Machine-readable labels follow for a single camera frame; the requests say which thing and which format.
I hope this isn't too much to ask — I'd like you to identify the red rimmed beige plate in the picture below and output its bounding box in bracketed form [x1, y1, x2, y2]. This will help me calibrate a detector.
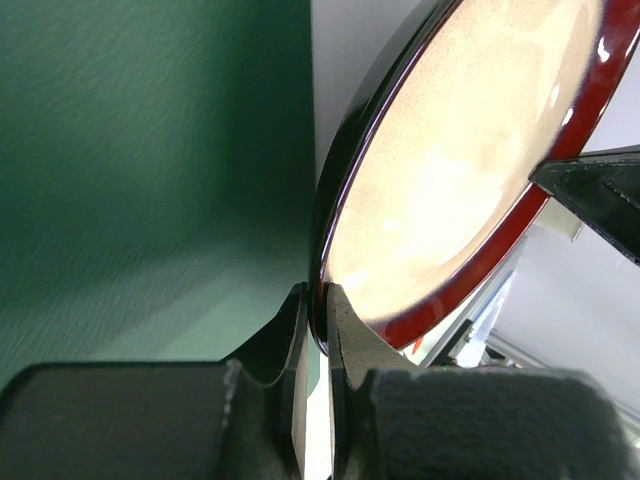
[309, 1, 639, 348]

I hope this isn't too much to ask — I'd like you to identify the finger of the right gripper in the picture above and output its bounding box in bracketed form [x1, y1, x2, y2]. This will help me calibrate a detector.
[529, 145, 640, 264]

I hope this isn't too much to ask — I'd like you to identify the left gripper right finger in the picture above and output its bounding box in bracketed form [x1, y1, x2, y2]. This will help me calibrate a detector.
[326, 284, 639, 480]

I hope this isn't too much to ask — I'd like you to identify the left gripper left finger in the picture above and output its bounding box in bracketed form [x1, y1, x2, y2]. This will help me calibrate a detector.
[1, 283, 308, 479]

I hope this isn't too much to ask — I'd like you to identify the right aluminium frame post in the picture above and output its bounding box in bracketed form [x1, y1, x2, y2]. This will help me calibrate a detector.
[484, 329, 640, 426]

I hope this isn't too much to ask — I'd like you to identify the green placemat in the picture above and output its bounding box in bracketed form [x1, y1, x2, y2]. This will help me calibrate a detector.
[1, 1, 315, 381]

